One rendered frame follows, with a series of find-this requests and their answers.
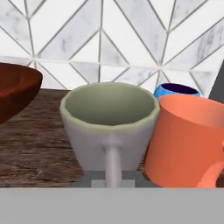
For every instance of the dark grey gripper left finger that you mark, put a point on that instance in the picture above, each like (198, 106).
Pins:
(92, 176)

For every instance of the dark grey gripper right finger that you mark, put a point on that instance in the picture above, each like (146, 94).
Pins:
(131, 176)

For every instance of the white cup with green inside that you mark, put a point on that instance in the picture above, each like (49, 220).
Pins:
(87, 140)

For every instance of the orange mug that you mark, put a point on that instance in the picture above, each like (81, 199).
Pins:
(183, 143)

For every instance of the blue cup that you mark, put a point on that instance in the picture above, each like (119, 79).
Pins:
(162, 90)

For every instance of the brown wooden bowl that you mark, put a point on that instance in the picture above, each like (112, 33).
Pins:
(14, 87)

